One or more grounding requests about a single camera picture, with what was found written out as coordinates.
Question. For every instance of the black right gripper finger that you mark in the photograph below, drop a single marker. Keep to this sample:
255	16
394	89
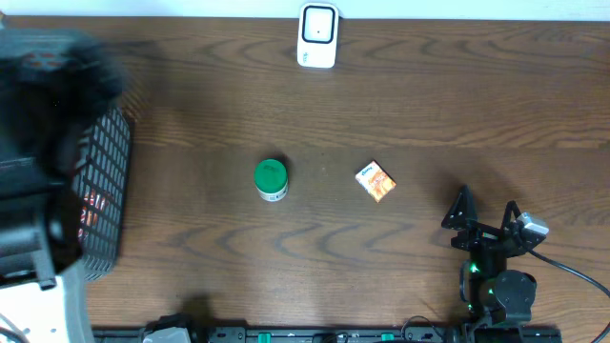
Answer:
511	213
462	214

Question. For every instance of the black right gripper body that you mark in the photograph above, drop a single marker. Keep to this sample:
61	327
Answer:
480	235

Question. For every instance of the orange tissue pack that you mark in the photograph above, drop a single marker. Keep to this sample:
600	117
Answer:
375	181

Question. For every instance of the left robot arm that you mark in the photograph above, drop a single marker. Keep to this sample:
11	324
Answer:
56	85

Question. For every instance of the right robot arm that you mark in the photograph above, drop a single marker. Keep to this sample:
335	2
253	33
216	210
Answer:
499	300

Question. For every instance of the white barcode scanner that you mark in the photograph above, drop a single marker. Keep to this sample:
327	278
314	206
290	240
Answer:
317	36

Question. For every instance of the green lid jar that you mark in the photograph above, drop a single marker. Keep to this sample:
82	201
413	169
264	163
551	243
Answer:
271	180

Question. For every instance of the dark grey plastic basket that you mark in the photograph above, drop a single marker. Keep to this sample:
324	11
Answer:
100	181

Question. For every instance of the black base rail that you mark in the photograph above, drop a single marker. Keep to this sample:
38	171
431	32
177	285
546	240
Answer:
182	328

